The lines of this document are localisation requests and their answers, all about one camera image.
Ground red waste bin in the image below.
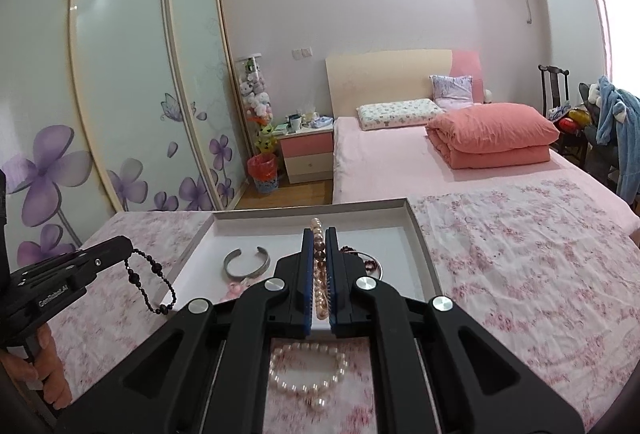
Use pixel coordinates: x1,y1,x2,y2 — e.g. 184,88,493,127
246,152,280,195

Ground blue plush garment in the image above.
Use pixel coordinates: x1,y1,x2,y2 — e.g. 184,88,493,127
594,75,640,216

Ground red and yellow toy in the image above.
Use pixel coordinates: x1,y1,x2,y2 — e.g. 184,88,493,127
554,108,592,136

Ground dark wooden chair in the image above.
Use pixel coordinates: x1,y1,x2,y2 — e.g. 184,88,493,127
538,64,592,166

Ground pink floral bed sheet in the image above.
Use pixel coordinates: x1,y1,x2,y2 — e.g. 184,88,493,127
44,178,640,434

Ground beige and pink headboard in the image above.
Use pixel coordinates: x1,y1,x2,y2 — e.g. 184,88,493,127
324,48,485,126

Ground pink bead bracelet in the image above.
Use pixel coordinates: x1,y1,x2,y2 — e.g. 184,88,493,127
221,277,257,301

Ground black bead bracelet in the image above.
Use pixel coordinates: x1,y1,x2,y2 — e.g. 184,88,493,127
123,247,178,316

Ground small purple floral pillow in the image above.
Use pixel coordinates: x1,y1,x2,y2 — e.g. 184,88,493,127
429,74,475,109

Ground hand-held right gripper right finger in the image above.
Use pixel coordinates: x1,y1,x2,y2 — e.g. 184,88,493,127
326,225,587,434

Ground wide silver cuff bracelet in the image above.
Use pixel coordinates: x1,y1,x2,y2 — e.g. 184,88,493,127
222,246,272,279

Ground folded salmon quilt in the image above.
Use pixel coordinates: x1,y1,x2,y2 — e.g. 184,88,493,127
424,102,561,171

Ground pink pearl bracelet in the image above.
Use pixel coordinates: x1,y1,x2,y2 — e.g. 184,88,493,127
310,217,331,321

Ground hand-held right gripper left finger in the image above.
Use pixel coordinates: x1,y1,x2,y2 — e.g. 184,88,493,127
55,226,316,434

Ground grey cardboard tray box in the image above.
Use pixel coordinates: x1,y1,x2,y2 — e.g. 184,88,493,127
151,197,444,316

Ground white pearl bracelet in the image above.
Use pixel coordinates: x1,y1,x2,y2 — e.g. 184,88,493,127
268,340,349,413

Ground dark red bead necklace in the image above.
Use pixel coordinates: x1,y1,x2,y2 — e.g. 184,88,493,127
339,243,379,276

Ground person's left hand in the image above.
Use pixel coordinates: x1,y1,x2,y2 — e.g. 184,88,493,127
0,323,74,411

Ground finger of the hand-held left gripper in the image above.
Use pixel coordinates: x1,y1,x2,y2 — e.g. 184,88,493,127
10,235,134,287

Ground white patterned pillow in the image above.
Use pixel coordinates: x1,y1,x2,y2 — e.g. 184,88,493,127
355,98,446,132

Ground bed with pink sheet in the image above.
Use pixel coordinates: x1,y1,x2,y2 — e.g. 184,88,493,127
331,115,640,237

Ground pink and beige nightstand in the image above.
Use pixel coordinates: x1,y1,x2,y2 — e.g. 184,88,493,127
276,114,335,186

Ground sliding door floral wardrobe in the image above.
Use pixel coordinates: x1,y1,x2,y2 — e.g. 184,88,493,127
0,0,252,267

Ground plush toy display column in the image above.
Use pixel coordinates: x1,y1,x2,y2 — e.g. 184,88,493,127
234,53,279,161

